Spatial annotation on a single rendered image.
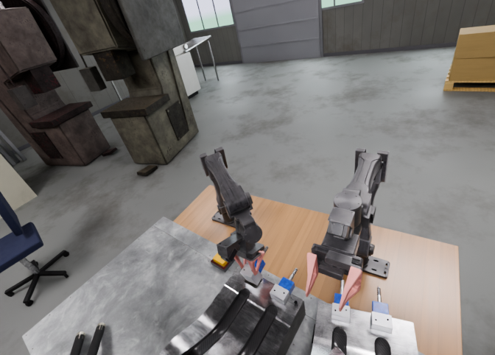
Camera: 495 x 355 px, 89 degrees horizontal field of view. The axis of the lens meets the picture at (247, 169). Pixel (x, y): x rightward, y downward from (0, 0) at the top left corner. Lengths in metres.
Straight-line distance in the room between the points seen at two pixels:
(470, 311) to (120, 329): 1.81
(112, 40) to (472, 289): 3.64
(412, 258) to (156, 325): 0.96
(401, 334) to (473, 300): 1.22
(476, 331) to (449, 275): 0.90
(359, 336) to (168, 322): 0.64
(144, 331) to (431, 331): 0.92
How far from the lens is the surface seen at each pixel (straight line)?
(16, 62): 4.48
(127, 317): 1.19
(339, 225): 0.53
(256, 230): 0.75
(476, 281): 2.20
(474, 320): 2.05
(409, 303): 1.05
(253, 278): 0.91
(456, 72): 4.72
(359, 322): 0.92
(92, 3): 3.32
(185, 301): 1.11
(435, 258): 1.17
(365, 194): 0.70
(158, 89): 3.72
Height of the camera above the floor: 1.69
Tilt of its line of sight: 34 degrees down
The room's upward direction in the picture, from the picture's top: 14 degrees counter-clockwise
